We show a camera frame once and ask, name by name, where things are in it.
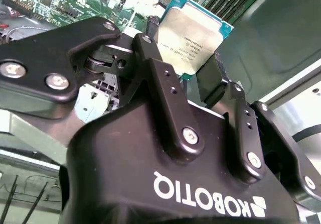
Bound silver square CPU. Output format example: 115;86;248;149
153;0;234;80

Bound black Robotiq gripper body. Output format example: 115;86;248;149
58;97;301;224

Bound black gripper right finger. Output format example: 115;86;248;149
197;52;321;202

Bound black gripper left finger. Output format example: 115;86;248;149
0;15;205;161

